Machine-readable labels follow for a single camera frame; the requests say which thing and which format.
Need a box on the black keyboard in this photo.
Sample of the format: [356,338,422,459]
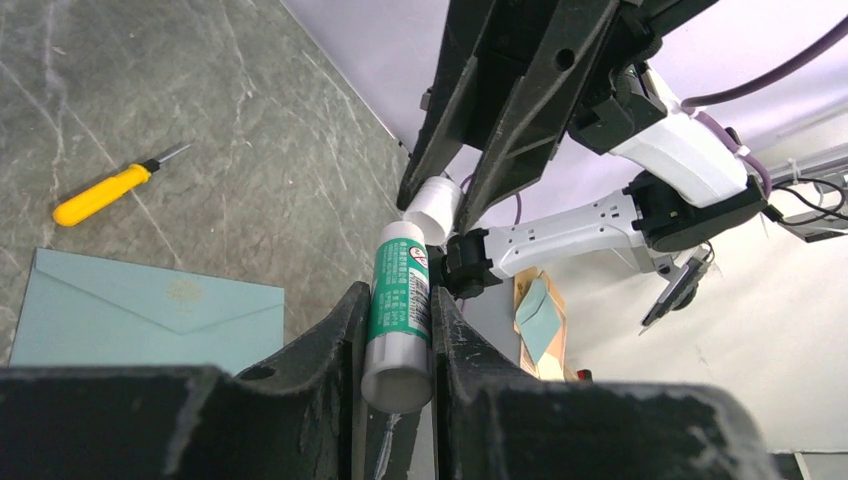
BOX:
[639,250,712,335]

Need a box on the stack of spare envelopes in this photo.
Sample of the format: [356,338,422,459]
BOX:
[513,267,579,381]

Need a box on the yellow handled screwdriver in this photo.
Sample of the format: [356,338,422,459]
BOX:
[52,143,192,227]

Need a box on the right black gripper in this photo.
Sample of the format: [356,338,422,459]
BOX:
[397,1,707,232]

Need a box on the light blue envelope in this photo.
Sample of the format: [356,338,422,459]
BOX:
[10,248,284,374]

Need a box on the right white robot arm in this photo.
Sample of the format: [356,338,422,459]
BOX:
[397,1,766,299]

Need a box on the green white glue stick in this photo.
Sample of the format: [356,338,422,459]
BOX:
[360,221,433,414]

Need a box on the small white glue cap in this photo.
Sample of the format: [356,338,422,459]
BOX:
[402,176,463,245]

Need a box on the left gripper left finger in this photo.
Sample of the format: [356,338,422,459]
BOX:
[1,282,370,479]

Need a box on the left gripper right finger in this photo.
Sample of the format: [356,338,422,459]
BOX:
[430,287,779,479]

